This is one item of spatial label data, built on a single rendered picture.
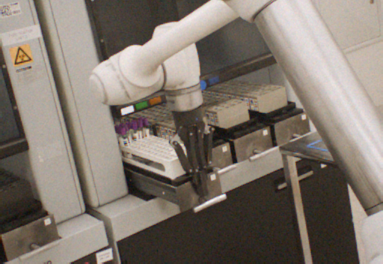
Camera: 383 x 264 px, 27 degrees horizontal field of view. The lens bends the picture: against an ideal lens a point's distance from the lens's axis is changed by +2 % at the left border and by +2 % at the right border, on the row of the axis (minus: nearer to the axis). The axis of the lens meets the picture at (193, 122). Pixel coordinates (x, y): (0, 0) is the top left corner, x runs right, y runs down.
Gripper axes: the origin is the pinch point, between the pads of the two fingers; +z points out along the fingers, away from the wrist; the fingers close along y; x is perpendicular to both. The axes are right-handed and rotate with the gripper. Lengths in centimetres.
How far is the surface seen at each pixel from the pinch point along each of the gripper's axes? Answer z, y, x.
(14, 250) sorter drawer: 4.4, 44.9, -16.8
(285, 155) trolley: 0.3, -24.4, 4.8
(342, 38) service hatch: 16, -183, -136
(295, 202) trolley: 13.7, -24.6, 5.4
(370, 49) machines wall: 27, -202, -137
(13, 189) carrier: -7.8, 39.1, -24.3
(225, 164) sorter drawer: 5.1, -19.4, -16.8
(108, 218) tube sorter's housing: 6.7, 19.1, -18.0
